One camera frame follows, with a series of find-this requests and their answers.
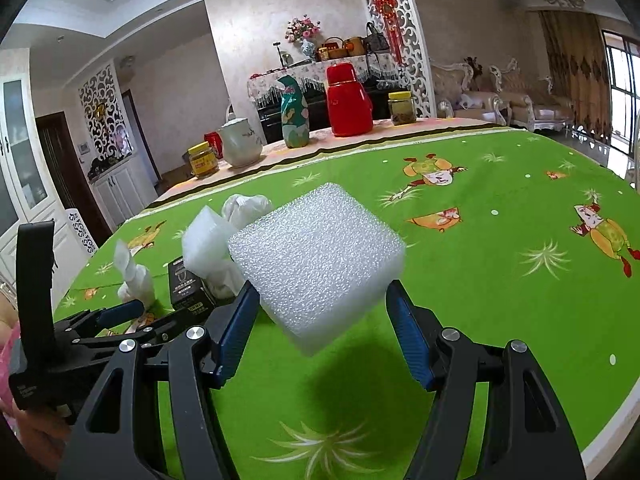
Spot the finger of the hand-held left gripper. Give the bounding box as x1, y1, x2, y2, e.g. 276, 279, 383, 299
74, 317, 177, 350
54, 299, 147, 335

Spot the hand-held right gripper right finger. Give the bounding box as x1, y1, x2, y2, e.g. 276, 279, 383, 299
384, 279, 587, 480

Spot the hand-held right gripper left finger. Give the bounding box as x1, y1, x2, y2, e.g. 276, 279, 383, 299
55, 280, 262, 480

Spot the twisted white plastic wrap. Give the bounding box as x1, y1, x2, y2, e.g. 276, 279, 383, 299
113, 239, 157, 307

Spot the white foam block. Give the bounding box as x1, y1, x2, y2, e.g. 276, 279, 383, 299
227, 182, 407, 359

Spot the white plastic bag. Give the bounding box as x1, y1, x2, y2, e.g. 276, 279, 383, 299
222, 193, 274, 227

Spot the person's left hand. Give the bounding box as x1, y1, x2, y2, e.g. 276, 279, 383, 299
0, 405, 75, 462

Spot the black carton box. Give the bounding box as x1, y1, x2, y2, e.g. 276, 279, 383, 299
167, 255, 222, 315

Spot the white foam sheet roll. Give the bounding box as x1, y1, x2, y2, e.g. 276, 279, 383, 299
181, 204, 247, 299

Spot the green cartoon printed tablecloth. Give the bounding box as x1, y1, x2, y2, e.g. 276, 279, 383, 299
50, 127, 640, 480

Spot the low white shoe cabinet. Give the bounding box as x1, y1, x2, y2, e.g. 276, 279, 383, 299
87, 152, 152, 232

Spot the dark wooden door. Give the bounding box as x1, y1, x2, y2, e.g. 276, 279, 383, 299
34, 111, 114, 249

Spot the tall white glass-door cabinet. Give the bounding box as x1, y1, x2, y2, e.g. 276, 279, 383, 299
0, 76, 69, 273

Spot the white ceramic teapot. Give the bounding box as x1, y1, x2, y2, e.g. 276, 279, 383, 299
218, 117, 264, 169

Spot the white lattice screen panel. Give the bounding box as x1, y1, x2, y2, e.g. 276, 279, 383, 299
77, 61, 134, 162
356, 0, 439, 119

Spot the green snack bag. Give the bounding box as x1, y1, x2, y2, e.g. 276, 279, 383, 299
279, 73, 311, 149

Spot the dark jar with yellow lid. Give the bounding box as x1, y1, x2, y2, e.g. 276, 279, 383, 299
388, 91, 416, 126

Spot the red thermos flask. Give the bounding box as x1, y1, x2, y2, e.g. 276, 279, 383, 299
325, 62, 375, 138

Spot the cream carved sofa set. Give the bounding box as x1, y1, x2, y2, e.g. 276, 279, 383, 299
429, 56, 577, 134

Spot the black piano with lace cover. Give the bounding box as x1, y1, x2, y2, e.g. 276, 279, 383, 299
247, 51, 402, 144

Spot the brown handbag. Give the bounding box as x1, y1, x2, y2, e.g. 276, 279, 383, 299
342, 36, 369, 59

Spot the black handbag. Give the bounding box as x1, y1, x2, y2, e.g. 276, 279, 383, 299
363, 21, 390, 54

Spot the vase of pink flowers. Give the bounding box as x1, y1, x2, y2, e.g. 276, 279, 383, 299
284, 16, 322, 61

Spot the brown patterned curtain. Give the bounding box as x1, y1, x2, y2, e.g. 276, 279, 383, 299
539, 9, 614, 139

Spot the window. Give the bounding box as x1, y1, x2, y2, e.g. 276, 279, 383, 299
602, 29, 640, 147

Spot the red knot wall ornament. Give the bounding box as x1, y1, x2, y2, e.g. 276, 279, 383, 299
372, 0, 406, 67

